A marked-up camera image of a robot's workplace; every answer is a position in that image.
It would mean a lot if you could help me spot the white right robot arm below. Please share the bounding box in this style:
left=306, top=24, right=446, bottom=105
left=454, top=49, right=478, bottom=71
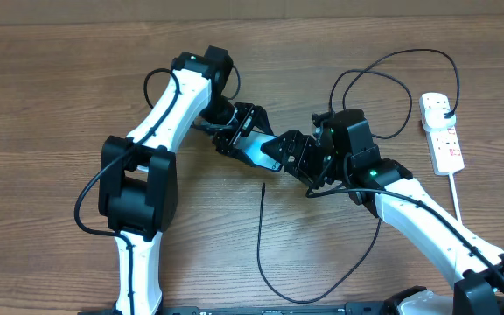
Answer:
left=261, top=109, right=504, bottom=314

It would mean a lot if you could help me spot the white charger plug adapter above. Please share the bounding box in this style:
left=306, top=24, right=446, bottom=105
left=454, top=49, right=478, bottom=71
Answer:
left=422, top=108, right=457, bottom=132

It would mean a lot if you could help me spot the cardboard wall panel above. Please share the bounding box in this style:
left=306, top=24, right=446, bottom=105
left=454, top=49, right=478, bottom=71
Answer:
left=0, top=0, right=504, bottom=25

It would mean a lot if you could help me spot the Samsung Galaxy smartphone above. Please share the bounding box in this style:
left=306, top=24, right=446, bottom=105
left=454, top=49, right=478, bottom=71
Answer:
left=236, top=131, right=282, bottom=172

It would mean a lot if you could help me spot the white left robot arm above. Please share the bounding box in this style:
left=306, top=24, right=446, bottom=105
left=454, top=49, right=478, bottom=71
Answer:
left=98, top=46, right=282, bottom=314

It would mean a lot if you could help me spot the white power strip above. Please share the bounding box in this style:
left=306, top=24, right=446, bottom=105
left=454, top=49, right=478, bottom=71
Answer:
left=419, top=92, right=465, bottom=176

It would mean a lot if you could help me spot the black charger cable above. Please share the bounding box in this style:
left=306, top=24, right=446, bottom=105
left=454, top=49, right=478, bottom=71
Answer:
left=256, top=48, right=461, bottom=305

